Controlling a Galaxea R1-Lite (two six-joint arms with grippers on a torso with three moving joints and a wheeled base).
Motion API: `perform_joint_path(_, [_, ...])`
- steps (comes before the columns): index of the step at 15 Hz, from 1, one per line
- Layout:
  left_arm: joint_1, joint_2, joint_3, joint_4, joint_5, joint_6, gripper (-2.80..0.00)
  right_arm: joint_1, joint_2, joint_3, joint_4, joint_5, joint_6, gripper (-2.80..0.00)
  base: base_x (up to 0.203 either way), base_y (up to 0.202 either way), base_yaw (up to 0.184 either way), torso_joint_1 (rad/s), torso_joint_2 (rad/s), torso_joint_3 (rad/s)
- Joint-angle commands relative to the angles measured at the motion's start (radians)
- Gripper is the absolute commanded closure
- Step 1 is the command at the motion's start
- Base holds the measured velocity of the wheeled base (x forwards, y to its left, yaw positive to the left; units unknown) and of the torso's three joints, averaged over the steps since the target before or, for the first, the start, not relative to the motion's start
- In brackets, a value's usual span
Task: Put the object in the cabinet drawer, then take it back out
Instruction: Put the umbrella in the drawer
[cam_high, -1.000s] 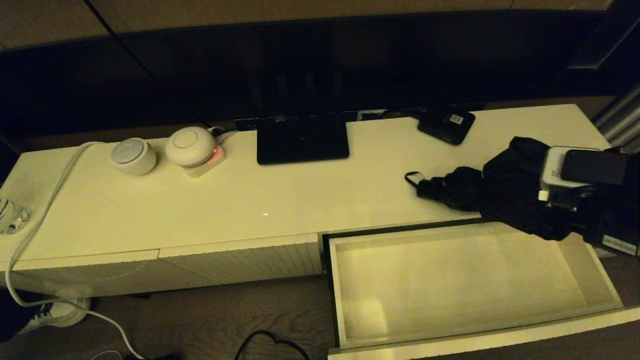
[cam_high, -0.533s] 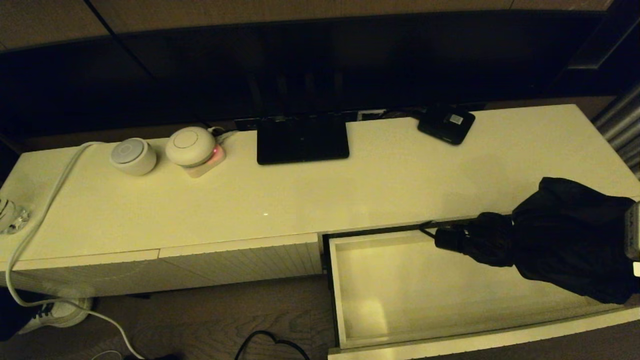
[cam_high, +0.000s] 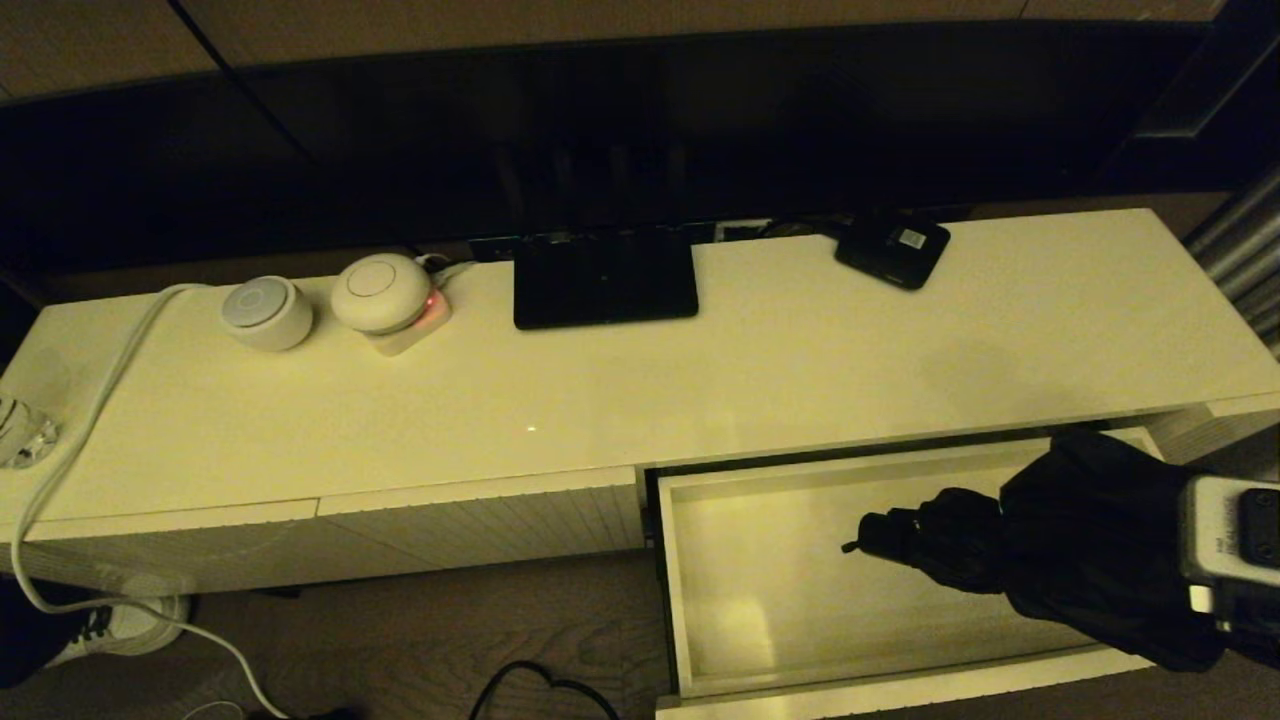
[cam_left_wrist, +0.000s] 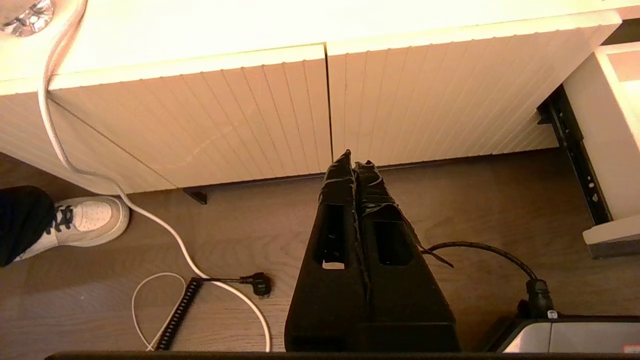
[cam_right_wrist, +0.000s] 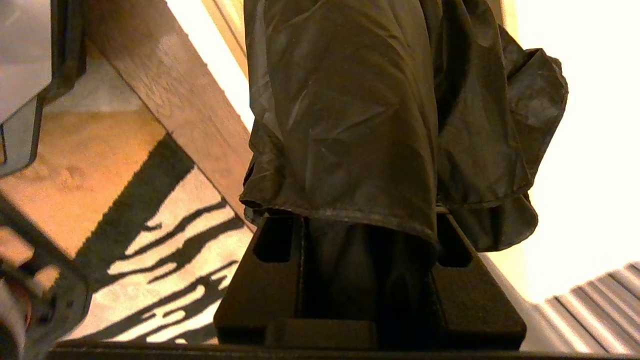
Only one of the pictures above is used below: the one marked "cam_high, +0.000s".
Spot black umbrella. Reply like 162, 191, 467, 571
842, 428, 1231, 673

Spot white ribbed cabinet drawer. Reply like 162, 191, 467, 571
645, 425, 1171, 720

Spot white tv cabinet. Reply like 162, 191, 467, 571
0, 207, 1280, 601

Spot grey curtain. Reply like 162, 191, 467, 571
1180, 165, 1280, 476

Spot small black set-top box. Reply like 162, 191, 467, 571
835, 212, 951, 292

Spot white ribbed cabinet door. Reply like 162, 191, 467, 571
316, 465, 647, 579
0, 498, 323, 599

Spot black television screen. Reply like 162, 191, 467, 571
0, 22, 1216, 281

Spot white power strip red light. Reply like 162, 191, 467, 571
365, 260, 476, 357

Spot white round dome device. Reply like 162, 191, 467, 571
330, 253, 434, 335

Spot white speaker with grey top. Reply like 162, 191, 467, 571
220, 275, 314, 352

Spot white sneaker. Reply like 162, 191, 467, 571
45, 595, 191, 669

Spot dark trouser leg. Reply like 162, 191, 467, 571
0, 578, 111, 691

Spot black television base plate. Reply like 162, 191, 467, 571
513, 228, 699, 331

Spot black floor cable with connector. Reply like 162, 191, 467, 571
470, 660, 621, 720

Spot thick white power cable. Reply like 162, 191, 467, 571
10, 283, 291, 720

